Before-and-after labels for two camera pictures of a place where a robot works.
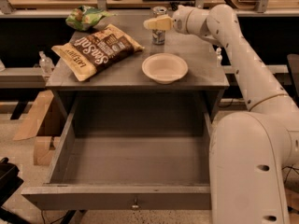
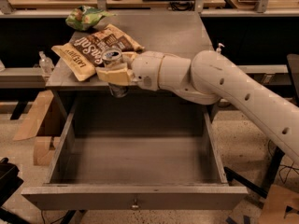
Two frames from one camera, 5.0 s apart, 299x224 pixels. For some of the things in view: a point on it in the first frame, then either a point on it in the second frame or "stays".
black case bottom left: [9, 181] stays
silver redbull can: [158, 36] → [113, 56]
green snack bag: [84, 17] stays
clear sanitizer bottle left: [46, 63] stays
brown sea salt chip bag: [97, 49] stays
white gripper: [179, 21] → [146, 68]
